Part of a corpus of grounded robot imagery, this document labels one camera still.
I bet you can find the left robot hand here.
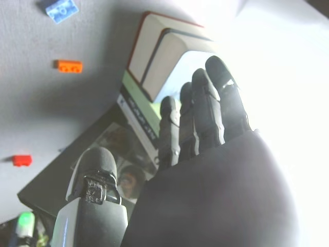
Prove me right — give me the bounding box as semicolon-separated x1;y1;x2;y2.
50;55;302;247

